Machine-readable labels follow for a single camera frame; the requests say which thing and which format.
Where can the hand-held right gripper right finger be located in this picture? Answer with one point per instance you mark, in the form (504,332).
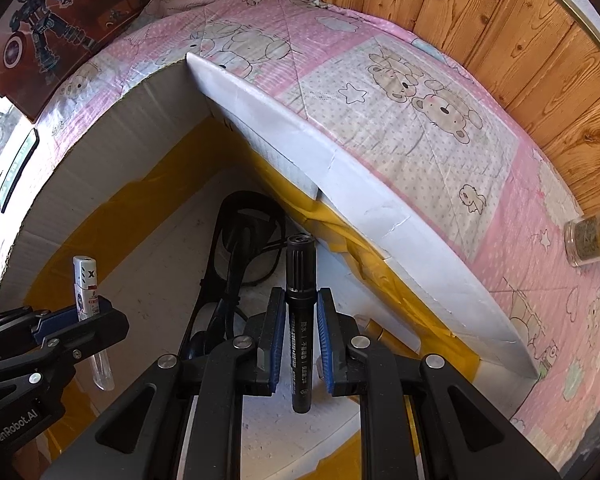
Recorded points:
(325,345)

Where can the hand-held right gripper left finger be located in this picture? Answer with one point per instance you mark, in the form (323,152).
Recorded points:
(275,345)

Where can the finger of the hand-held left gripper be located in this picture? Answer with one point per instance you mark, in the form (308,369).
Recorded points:
(100,330)
(55,322)

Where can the black marker pen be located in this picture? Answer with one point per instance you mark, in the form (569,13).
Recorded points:
(300,310)

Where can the gold round tin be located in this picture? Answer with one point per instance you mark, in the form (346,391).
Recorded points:
(374,331)

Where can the white printed lighter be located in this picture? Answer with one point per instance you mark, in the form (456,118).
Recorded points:
(85,280)

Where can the black glasses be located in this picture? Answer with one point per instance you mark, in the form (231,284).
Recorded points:
(230,240)

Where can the white cardboard box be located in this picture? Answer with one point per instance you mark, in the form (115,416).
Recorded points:
(405,240)

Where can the black framed panel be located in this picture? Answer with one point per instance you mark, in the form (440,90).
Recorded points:
(17,170)

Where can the pink printed blanket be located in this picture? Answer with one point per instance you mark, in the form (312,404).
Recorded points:
(405,110)

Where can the glass bottle with metal cap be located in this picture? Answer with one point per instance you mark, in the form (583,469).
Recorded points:
(587,240)

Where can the robot toy box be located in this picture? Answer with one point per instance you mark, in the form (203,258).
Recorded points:
(55,20)

